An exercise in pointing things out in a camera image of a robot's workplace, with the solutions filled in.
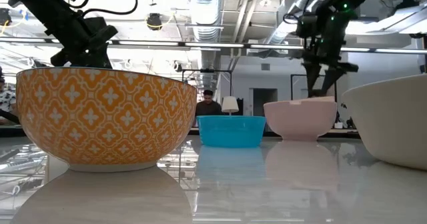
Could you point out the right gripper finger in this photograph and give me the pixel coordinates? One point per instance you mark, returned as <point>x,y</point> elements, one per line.
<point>312,79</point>
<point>330,79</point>

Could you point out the white table lamp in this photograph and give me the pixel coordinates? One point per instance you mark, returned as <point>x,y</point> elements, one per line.
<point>230,104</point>

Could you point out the person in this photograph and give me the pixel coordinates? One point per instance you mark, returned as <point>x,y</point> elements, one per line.
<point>208,109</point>

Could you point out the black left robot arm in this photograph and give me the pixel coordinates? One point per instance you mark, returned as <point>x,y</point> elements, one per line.
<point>50,14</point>

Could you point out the black dome ceiling camera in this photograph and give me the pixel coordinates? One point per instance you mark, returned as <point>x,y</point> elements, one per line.
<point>154,21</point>

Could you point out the blue plastic bowl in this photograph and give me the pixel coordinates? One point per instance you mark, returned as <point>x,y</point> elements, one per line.
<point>230,130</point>

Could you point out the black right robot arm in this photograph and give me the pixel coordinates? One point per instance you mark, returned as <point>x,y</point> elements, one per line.
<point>347,4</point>

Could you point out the orange patterned bowl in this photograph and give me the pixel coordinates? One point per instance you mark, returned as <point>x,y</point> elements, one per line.
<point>106,117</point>

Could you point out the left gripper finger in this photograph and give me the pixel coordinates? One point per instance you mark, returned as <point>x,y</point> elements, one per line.
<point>80,62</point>
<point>102,60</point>

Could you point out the long ceiling light bar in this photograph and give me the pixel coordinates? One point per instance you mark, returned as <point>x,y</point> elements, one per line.
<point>213,45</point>

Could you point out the cream white bowl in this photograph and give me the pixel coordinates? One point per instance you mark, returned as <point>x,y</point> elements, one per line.
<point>393,120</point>

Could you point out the grey wall vent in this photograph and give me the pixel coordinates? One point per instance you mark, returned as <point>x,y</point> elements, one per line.
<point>265,67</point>

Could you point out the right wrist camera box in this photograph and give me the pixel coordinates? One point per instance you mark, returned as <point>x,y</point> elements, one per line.
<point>306,25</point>

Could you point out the silver ventilation duct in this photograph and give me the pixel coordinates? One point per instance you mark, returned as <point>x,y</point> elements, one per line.
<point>205,10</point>
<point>300,0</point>

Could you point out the dark doorway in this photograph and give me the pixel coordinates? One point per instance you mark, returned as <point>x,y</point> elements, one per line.
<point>265,102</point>

